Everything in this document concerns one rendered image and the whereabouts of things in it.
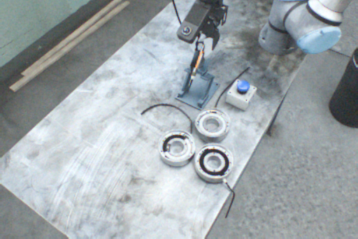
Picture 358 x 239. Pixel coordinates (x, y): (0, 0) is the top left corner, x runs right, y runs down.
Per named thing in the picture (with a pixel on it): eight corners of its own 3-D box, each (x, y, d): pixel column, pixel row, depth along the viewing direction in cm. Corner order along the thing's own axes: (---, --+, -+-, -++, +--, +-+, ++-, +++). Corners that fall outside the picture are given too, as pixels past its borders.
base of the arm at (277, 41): (267, 24, 123) (273, 2, 115) (304, 37, 118) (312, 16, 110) (252, 45, 116) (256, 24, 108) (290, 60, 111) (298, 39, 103)
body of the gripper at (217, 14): (226, 24, 86) (233, -16, 76) (212, 41, 81) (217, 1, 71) (202, 15, 88) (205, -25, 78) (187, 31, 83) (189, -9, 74)
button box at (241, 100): (245, 111, 97) (247, 102, 93) (225, 101, 100) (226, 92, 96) (255, 94, 101) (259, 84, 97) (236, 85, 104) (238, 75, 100)
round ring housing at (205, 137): (227, 146, 90) (229, 139, 86) (191, 141, 91) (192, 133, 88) (230, 117, 96) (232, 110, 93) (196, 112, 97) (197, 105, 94)
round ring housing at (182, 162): (178, 175, 84) (178, 169, 81) (151, 153, 89) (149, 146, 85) (203, 150, 89) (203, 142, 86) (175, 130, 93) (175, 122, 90)
